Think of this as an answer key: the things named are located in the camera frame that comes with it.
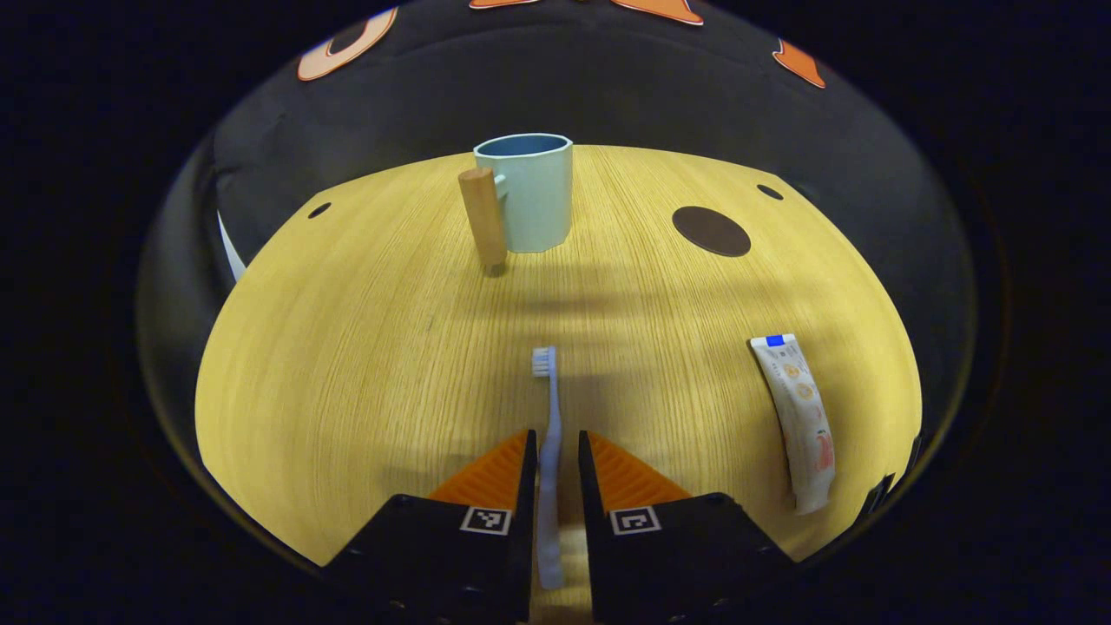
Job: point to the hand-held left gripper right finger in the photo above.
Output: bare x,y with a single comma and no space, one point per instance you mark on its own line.
588,486

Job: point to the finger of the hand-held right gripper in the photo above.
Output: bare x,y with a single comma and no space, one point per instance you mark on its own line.
882,495

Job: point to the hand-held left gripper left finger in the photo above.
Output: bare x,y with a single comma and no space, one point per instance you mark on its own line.
525,486

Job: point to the light blue toothbrush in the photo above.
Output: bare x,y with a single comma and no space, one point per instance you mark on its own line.
550,434

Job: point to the white toothpaste tube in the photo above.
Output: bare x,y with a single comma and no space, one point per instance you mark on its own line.
803,417

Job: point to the dark brown round coaster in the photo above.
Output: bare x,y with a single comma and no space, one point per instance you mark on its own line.
712,232

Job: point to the white strip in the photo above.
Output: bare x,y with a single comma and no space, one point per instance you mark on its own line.
231,252

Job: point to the black backdrop cloth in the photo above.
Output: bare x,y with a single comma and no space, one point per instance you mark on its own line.
608,87

